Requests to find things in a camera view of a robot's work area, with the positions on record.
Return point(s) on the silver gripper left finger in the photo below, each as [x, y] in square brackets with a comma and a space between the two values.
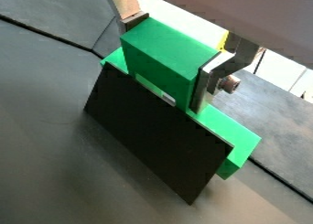
[131, 16]

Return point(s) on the green zigzag block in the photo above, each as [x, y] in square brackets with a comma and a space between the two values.
[162, 58]

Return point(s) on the black fixture bracket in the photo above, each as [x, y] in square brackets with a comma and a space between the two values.
[179, 150]

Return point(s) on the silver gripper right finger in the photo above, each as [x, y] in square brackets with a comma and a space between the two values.
[215, 74]

